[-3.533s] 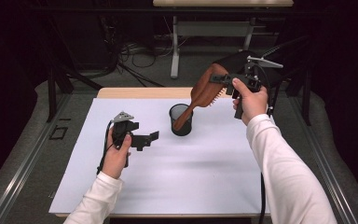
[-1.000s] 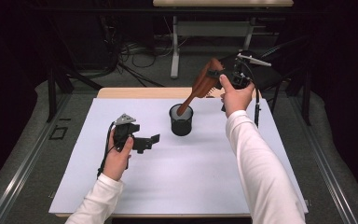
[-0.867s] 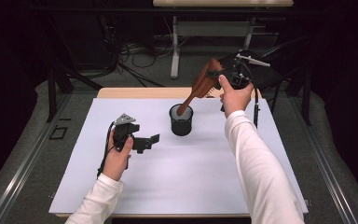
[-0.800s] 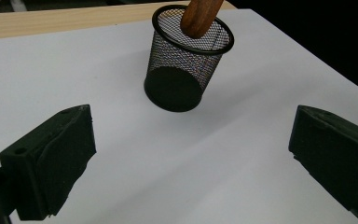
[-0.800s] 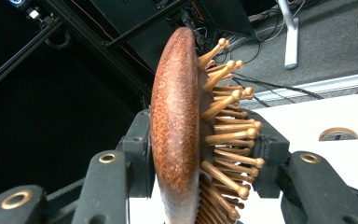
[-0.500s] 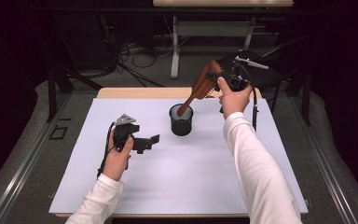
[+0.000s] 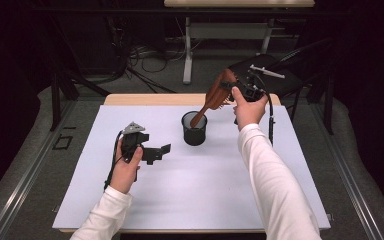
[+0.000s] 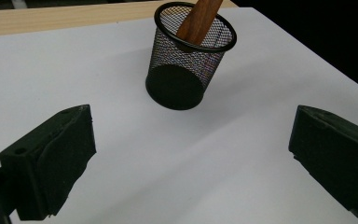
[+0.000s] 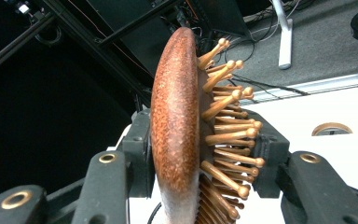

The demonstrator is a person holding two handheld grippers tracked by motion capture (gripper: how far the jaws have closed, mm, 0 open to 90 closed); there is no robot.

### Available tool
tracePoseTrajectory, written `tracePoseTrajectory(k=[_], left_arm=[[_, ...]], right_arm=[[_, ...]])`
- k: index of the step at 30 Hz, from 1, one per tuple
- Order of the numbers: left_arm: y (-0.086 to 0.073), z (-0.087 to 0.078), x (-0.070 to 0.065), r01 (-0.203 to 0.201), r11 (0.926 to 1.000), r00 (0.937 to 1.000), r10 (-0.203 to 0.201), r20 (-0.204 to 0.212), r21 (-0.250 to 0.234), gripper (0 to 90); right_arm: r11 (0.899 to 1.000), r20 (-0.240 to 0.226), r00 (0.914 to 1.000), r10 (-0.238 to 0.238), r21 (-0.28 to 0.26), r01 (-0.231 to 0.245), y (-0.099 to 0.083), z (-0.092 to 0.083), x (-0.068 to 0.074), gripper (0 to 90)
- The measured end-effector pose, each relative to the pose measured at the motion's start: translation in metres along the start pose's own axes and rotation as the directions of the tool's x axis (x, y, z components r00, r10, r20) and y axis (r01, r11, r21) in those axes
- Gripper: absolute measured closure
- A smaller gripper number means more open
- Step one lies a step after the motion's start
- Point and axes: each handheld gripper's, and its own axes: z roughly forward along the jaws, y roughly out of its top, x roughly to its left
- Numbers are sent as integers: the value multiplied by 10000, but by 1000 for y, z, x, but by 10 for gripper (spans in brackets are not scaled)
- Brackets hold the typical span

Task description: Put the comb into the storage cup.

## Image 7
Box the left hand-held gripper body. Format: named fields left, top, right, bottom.
left=121, top=121, right=164, bottom=163

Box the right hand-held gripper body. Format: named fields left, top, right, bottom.
left=237, top=64, right=286, bottom=103

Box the brown wooden hairbrush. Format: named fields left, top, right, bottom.
left=189, top=68, right=238, bottom=129

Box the black mesh pen cup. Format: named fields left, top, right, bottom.
left=181, top=110, right=208, bottom=147

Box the person's right hand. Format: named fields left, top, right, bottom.
left=232, top=86, right=269, bottom=131

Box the person's left hand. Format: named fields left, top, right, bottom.
left=109, top=139, right=144, bottom=194

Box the black folding chair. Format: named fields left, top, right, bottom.
left=226, top=37, right=334, bottom=101

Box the light wooden table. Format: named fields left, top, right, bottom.
left=58, top=93, right=324, bottom=234

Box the white table cover sheet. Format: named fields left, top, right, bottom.
left=52, top=104, right=332, bottom=232

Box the white-legged wooden desk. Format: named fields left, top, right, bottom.
left=163, top=0, right=316, bottom=85

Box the black metal stand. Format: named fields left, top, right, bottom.
left=49, top=19, right=112, bottom=132
left=306, top=49, right=335, bottom=136

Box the right hand-held gripper black cable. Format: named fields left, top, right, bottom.
left=253, top=73, right=276, bottom=148

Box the hand-held gripper black cable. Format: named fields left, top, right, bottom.
left=103, top=130, right=124, bottom=192
left=253, top=73, right=276, bottom=148

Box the left hand-held gripper black cable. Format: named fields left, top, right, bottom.
left=103, top=130, right=124, bottom=192

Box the bundle of floor cables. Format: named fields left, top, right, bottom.
left=106, top=16, right=188, bottom=94

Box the metal floor rail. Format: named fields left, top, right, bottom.
left=0, top=99, right=78, bottom=240
left=308, top=103, right=384, bottom=240

